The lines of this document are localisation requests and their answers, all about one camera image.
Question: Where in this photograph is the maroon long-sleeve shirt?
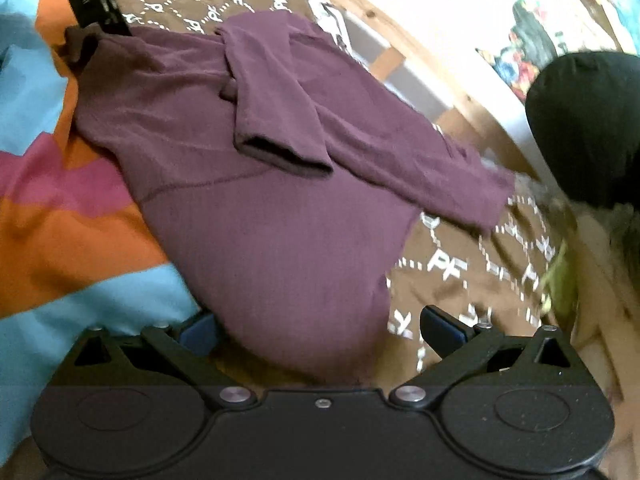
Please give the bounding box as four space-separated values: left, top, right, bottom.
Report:
65 11 514 382

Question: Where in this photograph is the brown PF-print blanket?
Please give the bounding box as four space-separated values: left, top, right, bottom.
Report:
117 0 564 390

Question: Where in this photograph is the lime green cloth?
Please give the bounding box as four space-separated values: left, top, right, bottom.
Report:
541 240 578 320

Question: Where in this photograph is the white patterned pillow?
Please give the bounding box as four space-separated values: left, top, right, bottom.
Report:
308 0 368 67

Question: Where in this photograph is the colourful flower wall poster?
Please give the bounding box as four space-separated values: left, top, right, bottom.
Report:
476 0 618 101

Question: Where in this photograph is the wooden bed frame rail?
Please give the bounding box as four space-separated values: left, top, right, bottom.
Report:
330 0 555 186

